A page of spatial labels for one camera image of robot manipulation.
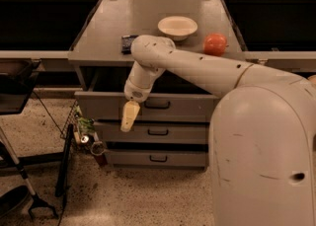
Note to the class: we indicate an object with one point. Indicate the grey bottom drawer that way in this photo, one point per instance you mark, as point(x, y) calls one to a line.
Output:
point(174, 159)

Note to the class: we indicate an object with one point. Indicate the orange round fruit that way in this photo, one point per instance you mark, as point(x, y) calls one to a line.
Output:
point(214, 44)

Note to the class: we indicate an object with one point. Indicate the black stand with tray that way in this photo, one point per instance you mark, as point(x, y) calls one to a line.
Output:
point(16, 85)

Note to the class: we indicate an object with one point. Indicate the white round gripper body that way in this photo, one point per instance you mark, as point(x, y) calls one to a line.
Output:
point(134, 93)

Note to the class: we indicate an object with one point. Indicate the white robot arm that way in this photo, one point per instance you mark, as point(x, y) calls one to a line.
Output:
point(261, 133)

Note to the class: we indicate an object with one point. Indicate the dark blue snack packet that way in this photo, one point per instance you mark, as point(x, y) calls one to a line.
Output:
point(126, 42)

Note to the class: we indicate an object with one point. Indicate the grey wooden drawer cabinet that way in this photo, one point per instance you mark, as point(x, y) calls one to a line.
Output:
point(100, 45)

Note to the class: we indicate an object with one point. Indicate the grey drawer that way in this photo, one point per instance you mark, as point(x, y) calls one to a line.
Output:
point(150, 132)
point(174, 159)
point(171, 99)

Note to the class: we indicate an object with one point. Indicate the grey middle drawer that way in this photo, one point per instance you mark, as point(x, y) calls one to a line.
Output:
point(150, 132)

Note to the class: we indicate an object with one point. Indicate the black leaning bar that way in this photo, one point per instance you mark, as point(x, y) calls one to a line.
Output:
point(60, 185)

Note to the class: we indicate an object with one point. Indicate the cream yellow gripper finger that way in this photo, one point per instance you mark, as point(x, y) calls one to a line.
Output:
point(129, 114)

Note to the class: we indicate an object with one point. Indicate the white ceramic bowl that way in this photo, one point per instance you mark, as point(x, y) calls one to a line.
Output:
point(177, 28)

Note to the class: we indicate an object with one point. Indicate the wire basket with items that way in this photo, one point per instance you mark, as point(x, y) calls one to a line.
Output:
point(84, 132)

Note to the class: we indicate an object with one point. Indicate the grey top drawer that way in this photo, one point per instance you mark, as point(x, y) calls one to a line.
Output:
point(171, 99)

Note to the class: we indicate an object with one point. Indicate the brown cup on floor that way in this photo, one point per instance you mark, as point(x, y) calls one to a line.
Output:
point(98, 152)

